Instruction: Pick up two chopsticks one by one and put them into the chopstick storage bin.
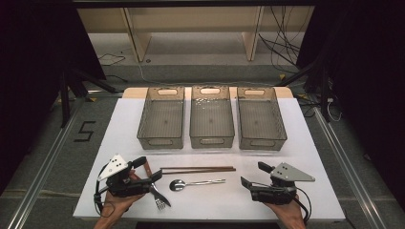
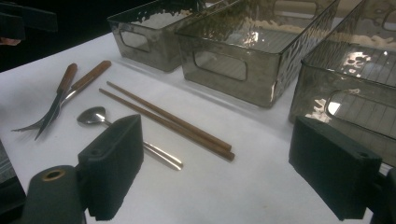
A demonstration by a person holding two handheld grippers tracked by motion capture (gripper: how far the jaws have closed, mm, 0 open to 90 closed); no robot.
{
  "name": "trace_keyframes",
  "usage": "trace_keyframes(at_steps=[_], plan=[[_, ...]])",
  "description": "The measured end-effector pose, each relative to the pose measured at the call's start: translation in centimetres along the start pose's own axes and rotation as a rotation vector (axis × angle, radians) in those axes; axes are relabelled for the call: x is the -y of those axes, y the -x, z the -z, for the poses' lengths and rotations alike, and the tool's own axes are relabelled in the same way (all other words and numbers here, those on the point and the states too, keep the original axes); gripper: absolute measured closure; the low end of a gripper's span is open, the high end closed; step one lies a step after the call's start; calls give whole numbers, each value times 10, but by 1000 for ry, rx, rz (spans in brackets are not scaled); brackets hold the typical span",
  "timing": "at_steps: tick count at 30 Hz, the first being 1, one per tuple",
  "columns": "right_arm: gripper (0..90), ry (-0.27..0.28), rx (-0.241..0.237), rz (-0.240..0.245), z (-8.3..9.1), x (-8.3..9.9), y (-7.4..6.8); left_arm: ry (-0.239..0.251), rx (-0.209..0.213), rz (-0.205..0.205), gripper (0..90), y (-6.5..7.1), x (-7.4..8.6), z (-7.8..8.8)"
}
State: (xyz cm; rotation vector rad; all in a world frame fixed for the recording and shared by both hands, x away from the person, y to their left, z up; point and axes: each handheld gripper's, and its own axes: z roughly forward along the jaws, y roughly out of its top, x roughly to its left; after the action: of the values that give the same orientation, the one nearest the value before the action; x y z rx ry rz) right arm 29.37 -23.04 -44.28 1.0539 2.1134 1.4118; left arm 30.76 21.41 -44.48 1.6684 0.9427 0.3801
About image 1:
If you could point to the aluminium floor rail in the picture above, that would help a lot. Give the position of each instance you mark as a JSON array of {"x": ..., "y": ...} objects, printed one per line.
[
  {"x": 347, "y": 162},
  {"x": 41, "y": 178}
]

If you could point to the silver metal spoon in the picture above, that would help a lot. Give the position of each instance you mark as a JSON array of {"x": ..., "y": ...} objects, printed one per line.
[{"x": 176, "y": 185}]

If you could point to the brown wooden chopstick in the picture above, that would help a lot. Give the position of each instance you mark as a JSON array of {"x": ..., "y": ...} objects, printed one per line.
[{"x": 203, "y": 171}]

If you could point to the black metal stand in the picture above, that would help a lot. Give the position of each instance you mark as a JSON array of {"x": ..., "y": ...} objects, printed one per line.
[
  {"x": 324, "y": 95},
  {"x": 65, "y": 101}
]

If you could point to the person's right hand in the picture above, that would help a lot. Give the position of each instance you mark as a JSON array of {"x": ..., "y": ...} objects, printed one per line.
[{"x": 291, "y": 214}]

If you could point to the yellow tape piece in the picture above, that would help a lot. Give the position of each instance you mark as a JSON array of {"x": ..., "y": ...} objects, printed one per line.
[
  {"x": 282, "y": 76},
  {"x": 91, "y": 99}
]

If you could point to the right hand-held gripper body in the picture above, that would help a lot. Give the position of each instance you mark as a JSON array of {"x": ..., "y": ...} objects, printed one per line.
[{"x": 273, "y": 194}]

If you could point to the beige wooden furniture frame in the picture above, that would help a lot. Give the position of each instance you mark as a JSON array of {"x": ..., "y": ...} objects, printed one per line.
[{"x": 137, "y": 38}]

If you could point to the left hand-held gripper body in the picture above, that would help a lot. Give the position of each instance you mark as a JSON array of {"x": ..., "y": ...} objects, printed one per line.
[{"x": 114, "y": 167}]

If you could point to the black curtain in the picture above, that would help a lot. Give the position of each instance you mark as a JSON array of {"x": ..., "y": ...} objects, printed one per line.
[
  {"x": 366, "y": 79},
  {"x": 31, "y": 63}
]

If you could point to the person's left hand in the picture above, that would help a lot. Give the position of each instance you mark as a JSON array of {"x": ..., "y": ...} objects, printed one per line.
[{"x": 119, "y": 205}]

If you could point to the clear grey plastic bin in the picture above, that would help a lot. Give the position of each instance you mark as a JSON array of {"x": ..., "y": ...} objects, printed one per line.
[
  {"x": 210, "y": 127},
  {"x": 165, "y": 141},
  {"x": 261, "y": 127}
]

